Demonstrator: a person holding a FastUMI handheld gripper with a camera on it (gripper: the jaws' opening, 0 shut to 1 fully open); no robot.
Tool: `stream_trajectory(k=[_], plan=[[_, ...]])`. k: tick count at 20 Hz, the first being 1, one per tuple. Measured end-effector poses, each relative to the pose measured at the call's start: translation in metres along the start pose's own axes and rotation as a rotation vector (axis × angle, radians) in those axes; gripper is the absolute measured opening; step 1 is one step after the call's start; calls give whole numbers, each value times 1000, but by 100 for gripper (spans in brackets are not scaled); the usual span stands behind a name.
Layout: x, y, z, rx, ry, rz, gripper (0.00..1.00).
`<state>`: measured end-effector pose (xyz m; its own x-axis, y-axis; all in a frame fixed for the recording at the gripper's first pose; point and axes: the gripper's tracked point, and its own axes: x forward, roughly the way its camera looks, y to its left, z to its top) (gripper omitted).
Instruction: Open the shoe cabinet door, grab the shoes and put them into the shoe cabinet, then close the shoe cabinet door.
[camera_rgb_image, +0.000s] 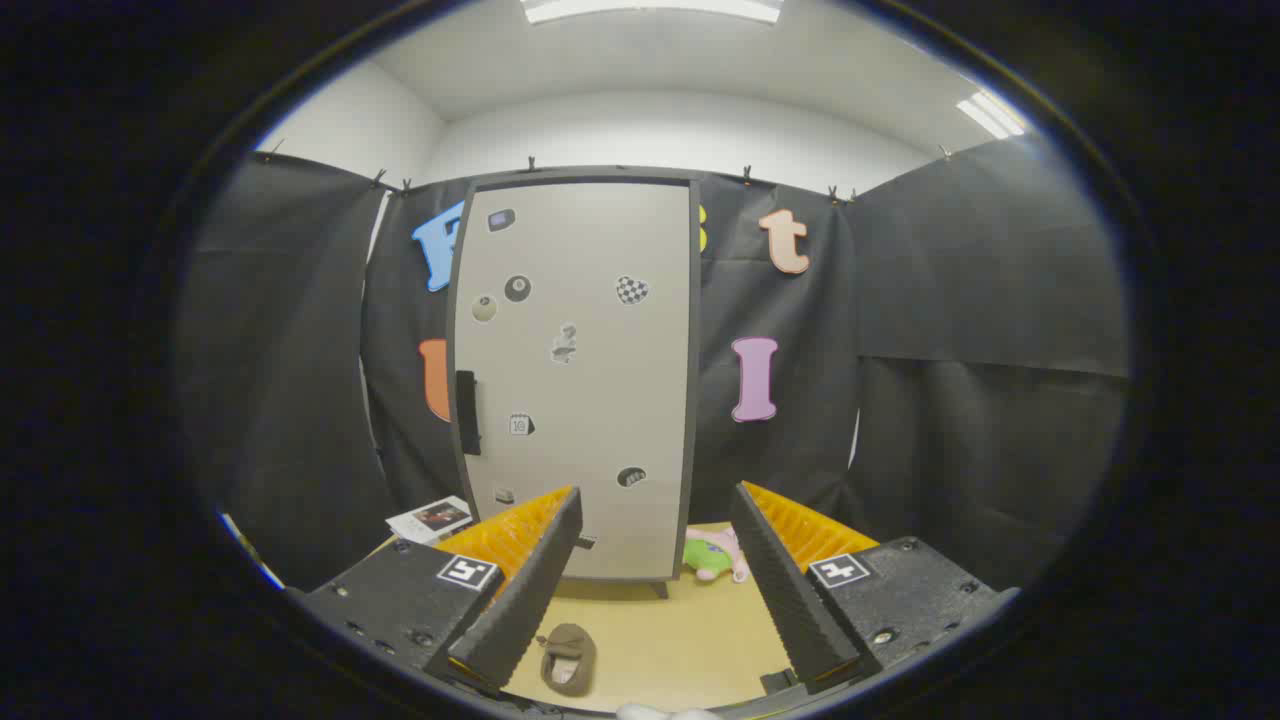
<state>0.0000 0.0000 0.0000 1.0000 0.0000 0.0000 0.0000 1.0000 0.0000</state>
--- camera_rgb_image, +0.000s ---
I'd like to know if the grey shoe cabinet door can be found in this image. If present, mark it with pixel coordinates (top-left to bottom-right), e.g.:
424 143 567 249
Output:
447 178 693 583

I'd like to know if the blue and white panel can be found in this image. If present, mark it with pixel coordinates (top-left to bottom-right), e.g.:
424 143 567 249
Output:
218 510 288 591

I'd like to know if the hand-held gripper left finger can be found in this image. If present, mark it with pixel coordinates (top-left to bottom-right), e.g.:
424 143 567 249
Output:
285 486 584 696

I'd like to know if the pink and green plush toy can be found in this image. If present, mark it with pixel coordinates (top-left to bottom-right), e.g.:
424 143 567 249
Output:
683 527 751 584

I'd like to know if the black cabinet door handle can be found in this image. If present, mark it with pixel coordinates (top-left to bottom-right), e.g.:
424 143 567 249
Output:
456 371 483 457

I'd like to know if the long ceiling light panel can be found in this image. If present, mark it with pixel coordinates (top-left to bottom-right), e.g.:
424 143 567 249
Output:
520 0 784 25

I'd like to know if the black backdrop cloth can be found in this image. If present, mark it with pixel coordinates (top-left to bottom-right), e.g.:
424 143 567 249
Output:
175 135 1131 593

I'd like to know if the small ceiling light panel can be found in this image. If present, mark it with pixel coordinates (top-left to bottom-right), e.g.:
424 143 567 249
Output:
955 90 1028 141

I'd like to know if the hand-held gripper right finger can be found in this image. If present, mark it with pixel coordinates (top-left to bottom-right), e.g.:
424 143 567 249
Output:
730 481 1021 696

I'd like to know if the white printed box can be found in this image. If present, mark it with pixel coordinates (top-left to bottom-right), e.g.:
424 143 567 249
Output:
386 495 474 547

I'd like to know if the brown fuzzy shoe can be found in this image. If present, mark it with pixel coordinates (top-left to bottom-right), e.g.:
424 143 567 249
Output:
540 623 598 698

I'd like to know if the dark grey shoe cabinet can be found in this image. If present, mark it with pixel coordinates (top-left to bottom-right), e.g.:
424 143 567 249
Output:
445 168 703 599

